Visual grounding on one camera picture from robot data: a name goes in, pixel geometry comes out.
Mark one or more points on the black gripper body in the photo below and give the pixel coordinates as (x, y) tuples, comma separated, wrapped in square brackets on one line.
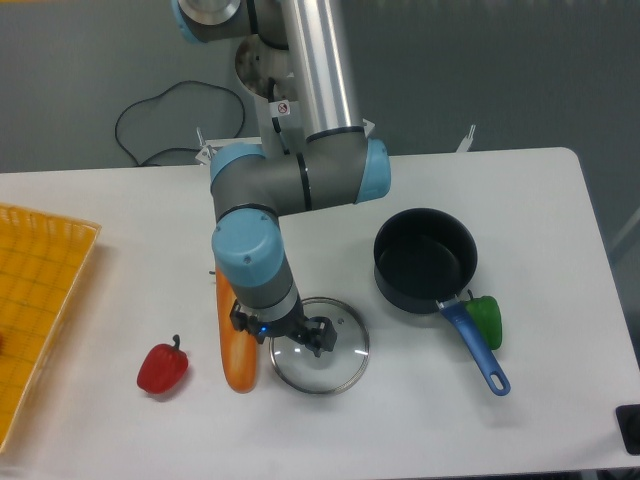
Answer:
[(292, 326)]

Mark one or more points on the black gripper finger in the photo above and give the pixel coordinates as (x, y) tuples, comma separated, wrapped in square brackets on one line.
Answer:
[(238, 317), (319, 335)]

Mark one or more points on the long orange baguette bread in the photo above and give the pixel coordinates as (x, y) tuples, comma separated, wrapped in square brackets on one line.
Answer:
[(239, 350)]

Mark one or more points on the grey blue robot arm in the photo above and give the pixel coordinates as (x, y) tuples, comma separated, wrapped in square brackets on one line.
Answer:
[(332, 162)]

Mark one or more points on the glass lid blue knob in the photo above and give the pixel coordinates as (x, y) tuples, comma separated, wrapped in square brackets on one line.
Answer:
[(330, 372)]

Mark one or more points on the red bell pepper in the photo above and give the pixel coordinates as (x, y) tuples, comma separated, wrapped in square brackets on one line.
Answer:
[(163, 367)]

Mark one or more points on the green bell pepper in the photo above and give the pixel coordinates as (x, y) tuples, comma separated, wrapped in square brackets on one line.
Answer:
[(486, 314)]

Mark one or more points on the yellow plastic basket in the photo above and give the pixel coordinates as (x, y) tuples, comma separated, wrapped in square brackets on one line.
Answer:
[(43, 256)]

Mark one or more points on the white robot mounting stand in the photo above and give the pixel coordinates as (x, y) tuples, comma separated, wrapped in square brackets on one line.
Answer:
[(280, 115)]

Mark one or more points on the black device at edge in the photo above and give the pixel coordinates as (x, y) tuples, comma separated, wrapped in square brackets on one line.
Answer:
[(628, 421)]

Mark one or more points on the dark pot blue handle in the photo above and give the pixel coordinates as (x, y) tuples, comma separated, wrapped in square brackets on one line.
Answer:
[(423, 258)]

